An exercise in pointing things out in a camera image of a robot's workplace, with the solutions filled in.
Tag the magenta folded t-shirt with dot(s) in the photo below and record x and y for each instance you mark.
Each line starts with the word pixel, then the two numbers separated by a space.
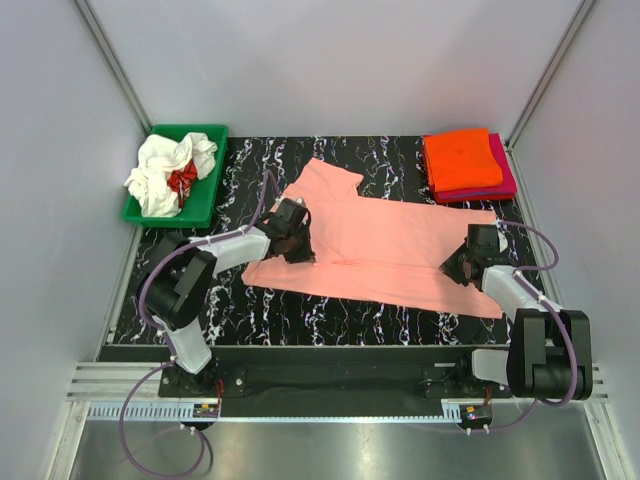
pixel 507 190

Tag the right aluminium frame post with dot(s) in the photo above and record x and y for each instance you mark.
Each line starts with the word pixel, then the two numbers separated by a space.
pixel 569 37

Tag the red crumpled t-shirt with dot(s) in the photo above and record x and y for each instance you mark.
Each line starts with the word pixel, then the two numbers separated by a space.
pixel 181 182

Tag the green plastic bin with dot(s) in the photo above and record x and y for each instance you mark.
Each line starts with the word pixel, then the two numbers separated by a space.
pixel 198 209

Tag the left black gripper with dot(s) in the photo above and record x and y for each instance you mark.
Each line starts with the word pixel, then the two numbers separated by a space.
pixel 306 255

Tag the white crumpled t-shirt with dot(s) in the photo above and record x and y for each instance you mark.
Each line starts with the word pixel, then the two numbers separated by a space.
pixel 158 157

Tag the white slotted cable duct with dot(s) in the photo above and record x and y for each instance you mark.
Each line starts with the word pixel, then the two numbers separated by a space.
pixel 231 411

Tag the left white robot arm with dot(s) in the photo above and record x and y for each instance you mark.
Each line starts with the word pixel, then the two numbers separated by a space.
pixel 176 281

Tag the salmon pink t-shirt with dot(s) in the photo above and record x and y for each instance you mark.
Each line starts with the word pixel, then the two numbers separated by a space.
pixel 371 249

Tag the orange folded t-shirt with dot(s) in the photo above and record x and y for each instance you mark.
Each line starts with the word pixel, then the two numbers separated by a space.
pixel 461 159

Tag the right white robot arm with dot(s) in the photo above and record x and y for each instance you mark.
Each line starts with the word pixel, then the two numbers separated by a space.
pixel 549 356

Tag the left aluminium frame post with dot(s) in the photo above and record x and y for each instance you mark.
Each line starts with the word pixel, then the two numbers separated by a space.
pixel 98 35

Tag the black marbled table mat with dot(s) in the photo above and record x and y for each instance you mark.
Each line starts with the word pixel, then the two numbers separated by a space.
pixel 393 169

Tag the aluminium frame post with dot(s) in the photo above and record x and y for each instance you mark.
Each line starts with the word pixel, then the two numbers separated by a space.
pixel 98 35
pixel 569 37

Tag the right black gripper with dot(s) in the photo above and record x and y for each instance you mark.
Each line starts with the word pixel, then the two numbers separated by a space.
pixel 449 266

